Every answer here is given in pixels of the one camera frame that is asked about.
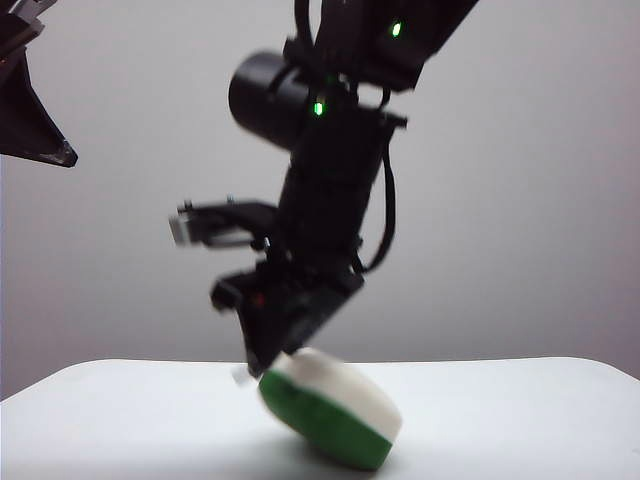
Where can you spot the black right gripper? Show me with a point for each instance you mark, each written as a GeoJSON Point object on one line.
{"type": "Point", "coordinates": [295, 282]}

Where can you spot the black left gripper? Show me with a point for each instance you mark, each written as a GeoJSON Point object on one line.
{"type": "Point", "coordinates": [15, 30]}

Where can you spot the green and white foam mahjong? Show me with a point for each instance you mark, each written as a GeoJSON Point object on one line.
{"type": "Point", "coordinates": [330, 405]}

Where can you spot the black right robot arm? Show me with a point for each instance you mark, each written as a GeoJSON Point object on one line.
{"type": "Point", "coordinates": [330, 190]}

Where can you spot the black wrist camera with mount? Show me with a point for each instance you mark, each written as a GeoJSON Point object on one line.
{"type": "Point", "coordinates": [220, 220]}

